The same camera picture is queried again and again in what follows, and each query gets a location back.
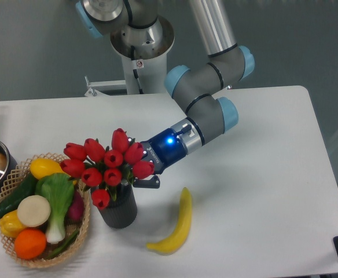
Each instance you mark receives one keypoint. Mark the yellow squash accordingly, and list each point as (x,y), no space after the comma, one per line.
(40,168)

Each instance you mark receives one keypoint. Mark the dark grey ribbed vase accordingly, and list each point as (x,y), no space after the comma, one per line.
(122,212)

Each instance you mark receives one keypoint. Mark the yellow bell pepper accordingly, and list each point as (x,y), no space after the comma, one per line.
(10,225)

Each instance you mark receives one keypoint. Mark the white round radish slice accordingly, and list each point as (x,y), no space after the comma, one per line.
(33,211)

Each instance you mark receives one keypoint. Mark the purple sweet potato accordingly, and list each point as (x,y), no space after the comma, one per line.
(76,209)

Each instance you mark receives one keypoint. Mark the dark green cucumber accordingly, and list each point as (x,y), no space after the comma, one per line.
(25,189)

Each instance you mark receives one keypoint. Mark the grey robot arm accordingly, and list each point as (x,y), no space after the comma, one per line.
(143,38)

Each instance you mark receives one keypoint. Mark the woven wicker basket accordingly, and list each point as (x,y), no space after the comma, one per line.
(79,227)

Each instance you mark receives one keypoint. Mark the red tulip bouquet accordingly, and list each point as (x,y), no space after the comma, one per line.
(102,169)

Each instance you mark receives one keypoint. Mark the green bok choy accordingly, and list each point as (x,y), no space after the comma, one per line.
(58,190)

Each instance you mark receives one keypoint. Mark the yellow banana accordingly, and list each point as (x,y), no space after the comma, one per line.
(177,238)

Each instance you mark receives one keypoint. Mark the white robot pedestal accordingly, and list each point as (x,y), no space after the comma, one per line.
(141,76)

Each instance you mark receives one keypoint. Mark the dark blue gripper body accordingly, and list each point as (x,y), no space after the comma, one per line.
(164,149)

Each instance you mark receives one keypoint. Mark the green bean pod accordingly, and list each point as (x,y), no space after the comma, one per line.
(56,252)

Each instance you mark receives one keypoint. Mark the orange fruit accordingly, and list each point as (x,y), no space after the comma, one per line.
(30,243)

